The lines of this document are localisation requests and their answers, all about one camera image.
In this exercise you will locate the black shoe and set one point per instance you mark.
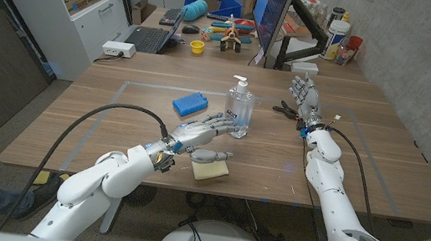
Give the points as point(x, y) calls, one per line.
point(43, 197)

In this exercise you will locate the flat white box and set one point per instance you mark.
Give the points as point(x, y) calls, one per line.
point(304, 67)

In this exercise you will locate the black computer mouse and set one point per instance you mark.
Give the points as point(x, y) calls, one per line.
point(190, 29)

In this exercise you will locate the open cardboard box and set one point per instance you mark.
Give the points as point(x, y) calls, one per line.
point(142, 11)

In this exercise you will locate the yellow floor pad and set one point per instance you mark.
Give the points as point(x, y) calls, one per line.
point(42, 177)

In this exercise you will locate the black laptop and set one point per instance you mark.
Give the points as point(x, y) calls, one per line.
point(148, 38)

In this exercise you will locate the blue plastic bin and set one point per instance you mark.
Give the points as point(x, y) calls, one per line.
point(226, 1)

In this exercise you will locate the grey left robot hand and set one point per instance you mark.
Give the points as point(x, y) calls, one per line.
point(197, 132)

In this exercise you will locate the red cup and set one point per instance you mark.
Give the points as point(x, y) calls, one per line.
point(355, 43)

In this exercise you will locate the black orange spring clamp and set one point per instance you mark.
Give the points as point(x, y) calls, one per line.
point(284, 110)

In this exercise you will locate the black keyboard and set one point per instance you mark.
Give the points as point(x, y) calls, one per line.
point(170, 16)

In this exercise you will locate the white power strip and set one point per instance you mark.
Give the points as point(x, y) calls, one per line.
point(118, 48)

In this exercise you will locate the round black floor fan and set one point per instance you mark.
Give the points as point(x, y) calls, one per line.
point(142, 196)

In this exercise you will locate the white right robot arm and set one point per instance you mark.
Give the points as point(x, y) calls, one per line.
point(339, 218)

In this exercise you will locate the clear pump dispenser bottle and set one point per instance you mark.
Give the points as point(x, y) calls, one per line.
point(239, 103)

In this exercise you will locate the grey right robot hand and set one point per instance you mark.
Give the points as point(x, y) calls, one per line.
point(309, 100)

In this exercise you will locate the clear glass jar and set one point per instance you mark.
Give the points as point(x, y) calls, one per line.
point(343, 56)

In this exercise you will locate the small yellow cup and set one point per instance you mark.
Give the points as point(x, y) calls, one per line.
point(197, 47)

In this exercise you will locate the teal yarn ball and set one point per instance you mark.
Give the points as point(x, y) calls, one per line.
point(194, 10)

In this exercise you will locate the yellow sponge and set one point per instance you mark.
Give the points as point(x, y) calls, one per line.
point(209, 172)

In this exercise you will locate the computer monitor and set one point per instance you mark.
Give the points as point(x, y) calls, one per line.
point(271, 10)

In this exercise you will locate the large white canister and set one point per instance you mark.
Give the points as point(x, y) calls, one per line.
point(334, 40)

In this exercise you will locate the wooden toy airplane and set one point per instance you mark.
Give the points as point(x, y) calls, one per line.
point(231, 36)

